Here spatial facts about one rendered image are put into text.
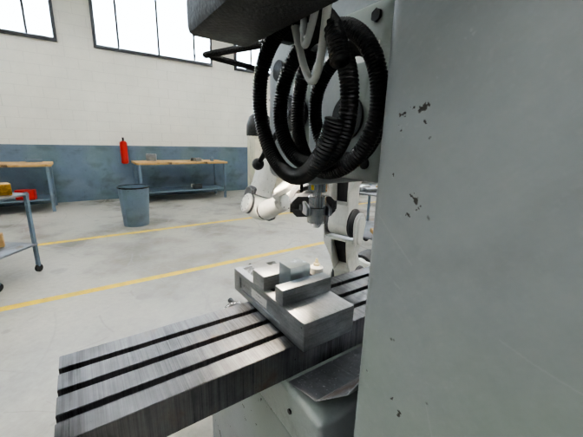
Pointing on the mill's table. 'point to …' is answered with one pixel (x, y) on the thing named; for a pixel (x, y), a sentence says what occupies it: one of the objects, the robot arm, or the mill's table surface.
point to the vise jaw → (266, 277)
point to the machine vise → (298, 306)
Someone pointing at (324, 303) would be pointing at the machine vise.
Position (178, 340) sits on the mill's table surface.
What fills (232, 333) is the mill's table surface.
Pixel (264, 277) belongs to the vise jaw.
